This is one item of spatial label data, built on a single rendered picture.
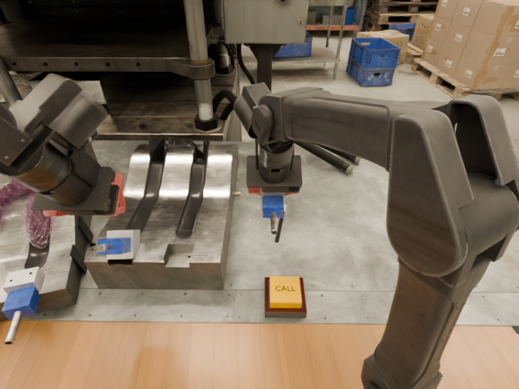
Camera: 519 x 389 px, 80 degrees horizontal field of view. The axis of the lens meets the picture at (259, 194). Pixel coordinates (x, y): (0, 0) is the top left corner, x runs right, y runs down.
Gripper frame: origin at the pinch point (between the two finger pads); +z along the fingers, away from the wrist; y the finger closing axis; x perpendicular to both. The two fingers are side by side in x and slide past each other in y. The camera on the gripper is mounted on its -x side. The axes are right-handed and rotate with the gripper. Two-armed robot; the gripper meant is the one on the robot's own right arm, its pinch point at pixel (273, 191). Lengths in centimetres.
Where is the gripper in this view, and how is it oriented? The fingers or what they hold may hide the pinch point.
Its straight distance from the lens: 65.4
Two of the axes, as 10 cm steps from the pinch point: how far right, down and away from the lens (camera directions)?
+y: -10.0, 0.1, 0.1
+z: 0.1, 4.1, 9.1
